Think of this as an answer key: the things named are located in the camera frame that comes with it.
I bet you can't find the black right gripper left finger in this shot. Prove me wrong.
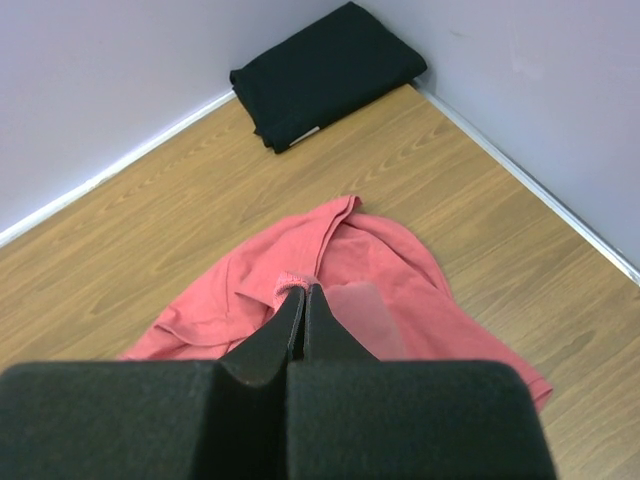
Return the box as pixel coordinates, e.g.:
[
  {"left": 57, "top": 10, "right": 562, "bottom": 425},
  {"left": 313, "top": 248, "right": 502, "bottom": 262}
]
[{"left": 1, "top": 287, "right": 306, "bottom": 479}]

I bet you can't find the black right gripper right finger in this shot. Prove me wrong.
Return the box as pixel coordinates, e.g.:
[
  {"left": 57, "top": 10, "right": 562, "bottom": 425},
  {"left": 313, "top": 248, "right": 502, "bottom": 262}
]
[{"left": 287, "top": 286, "right": 556, "bottom": 479}]

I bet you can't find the pink t shirt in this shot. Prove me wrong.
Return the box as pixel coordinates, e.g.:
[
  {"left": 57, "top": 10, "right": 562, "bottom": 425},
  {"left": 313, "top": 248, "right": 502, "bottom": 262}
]
[{"left": 124, "top": 195, "right": 552, "bottom": 408}]

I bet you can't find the folded black t shirt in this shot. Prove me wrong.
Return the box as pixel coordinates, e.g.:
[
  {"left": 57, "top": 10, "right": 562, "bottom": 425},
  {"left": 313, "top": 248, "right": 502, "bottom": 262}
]
[{"left": 230, "top": 2, "right": 427, "bottom": 153}]

